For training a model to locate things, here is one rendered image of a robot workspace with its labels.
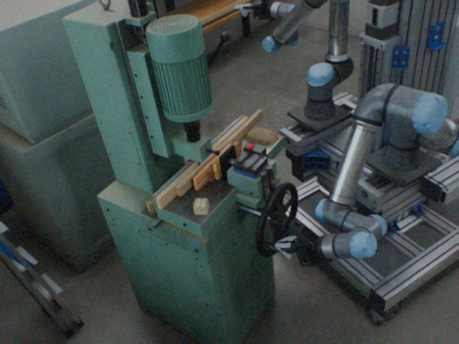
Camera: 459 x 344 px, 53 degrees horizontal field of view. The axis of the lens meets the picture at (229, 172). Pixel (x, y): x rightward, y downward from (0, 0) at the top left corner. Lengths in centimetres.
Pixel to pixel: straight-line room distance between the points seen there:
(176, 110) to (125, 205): 54
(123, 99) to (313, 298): 142
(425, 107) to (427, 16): 62
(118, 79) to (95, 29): 18
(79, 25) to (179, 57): 38
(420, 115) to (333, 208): 39
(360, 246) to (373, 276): 93
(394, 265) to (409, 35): 108
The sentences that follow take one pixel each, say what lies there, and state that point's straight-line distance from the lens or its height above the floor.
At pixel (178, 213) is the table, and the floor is 90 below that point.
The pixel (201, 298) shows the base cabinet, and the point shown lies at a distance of 199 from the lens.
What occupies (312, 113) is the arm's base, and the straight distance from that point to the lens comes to 220.
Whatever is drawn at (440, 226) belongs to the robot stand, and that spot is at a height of 23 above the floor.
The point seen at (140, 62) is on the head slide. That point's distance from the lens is 157.
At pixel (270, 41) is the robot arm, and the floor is 115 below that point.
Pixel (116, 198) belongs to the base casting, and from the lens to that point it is 196.
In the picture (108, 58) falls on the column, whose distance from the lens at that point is 162.
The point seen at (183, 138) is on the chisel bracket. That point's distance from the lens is 171.
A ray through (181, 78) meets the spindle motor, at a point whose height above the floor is 136.
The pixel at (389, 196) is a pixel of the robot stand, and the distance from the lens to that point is 193.
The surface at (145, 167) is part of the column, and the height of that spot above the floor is 95.
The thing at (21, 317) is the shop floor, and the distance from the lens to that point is 281.
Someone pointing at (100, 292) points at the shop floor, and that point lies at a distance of 271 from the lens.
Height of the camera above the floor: 201
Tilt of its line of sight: 38 degrees down
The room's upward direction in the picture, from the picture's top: 8 degrees counter-clockwise
